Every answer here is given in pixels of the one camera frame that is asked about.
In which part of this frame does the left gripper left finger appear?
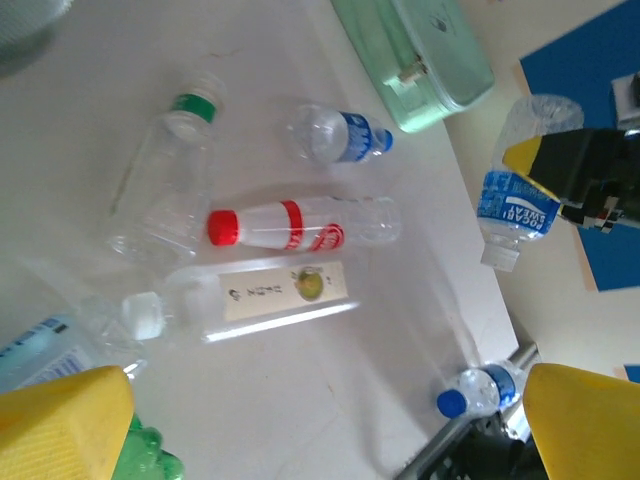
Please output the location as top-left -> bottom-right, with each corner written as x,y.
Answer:
0,364 -> 136,480

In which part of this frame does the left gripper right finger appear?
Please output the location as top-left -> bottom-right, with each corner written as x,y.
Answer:
522,362 -> 640,480

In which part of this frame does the pale blue label bottle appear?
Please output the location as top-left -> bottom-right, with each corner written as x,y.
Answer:
0,294 -> 146,396

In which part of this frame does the blue label white cap bottle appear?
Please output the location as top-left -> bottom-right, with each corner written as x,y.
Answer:
477,94 -> 584,271

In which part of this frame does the green bottle yellow cap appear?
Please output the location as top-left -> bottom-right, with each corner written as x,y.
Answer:
112,414 -> 186,480

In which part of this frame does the blue cap clear water bottle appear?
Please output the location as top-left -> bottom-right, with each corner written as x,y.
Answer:
435,363 -> 526,421

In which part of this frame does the clear bottle green neck band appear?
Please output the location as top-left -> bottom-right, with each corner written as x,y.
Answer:
107,72 -> 226,266

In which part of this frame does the mint green zip case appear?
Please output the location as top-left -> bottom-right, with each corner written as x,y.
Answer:
332,0 -> 496,134

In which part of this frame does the small blue cap water bottle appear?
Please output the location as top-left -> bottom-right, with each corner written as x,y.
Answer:
287,102 -> 394,166

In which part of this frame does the square clear bottle beige label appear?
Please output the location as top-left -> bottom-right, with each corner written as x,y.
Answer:
122,259 -> 361,346

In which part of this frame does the red cap white label bottle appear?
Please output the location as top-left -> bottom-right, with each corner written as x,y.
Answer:
207,196 -> 404,254

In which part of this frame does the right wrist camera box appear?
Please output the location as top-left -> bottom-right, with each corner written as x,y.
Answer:
610,72 -> 640,126

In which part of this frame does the wire mesh waste bin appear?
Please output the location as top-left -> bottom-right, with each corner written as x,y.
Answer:
0,0 -> 71,76

